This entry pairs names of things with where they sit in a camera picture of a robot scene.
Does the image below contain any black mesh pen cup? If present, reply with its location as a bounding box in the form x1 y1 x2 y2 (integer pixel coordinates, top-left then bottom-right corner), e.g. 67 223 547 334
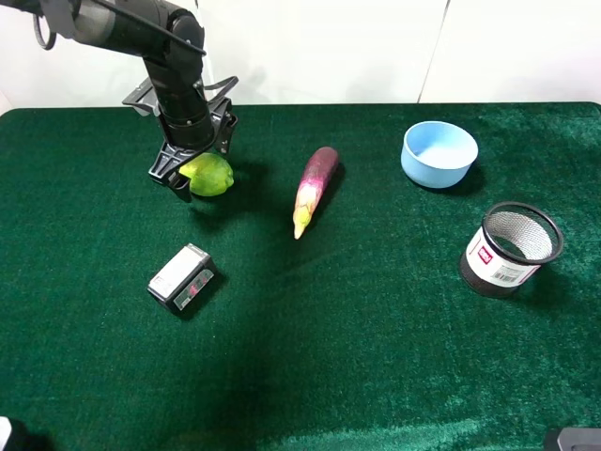
458 201 564 299

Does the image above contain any light blue bowl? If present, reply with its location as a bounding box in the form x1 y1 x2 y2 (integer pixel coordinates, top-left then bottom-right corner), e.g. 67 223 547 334
400 121 479 190

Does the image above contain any green lime fruit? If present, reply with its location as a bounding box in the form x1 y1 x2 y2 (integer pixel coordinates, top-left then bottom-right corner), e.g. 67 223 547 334
178 152 234 197

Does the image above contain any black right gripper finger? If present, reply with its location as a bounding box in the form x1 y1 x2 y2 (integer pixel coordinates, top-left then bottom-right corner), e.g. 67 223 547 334
216 123 235 155

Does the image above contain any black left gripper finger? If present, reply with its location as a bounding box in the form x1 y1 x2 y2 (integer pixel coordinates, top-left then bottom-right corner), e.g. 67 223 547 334
168 173 192 203

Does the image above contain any small grey black box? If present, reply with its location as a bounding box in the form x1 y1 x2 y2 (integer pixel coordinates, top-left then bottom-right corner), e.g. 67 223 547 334
146 243 217 315

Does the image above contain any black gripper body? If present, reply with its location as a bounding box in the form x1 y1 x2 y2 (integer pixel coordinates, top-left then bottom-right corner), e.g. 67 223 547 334
123 77 238 181

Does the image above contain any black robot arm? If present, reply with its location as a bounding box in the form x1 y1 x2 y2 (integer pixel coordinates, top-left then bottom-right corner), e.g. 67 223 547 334
3 1 239 202

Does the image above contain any green felt table cloth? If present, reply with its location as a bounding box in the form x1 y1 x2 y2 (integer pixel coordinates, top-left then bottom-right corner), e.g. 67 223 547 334
1 102 600 450

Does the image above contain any purple white eggplant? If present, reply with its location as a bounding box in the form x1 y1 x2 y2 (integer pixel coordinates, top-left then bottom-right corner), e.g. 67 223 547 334
292 147 339 240

